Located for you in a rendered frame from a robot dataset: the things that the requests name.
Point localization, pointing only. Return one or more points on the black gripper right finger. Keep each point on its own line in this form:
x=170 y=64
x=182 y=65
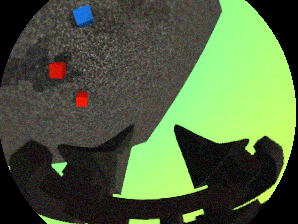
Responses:
x=203 y=156

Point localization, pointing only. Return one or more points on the red cube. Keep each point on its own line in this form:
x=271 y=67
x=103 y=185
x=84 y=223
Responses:
x=82 y=97
x=57 y=69

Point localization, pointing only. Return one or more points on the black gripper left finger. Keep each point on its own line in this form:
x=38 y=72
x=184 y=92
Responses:
x=110 y=159

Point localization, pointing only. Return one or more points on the blue cube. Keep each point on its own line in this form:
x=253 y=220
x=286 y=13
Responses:
x=83 y=16

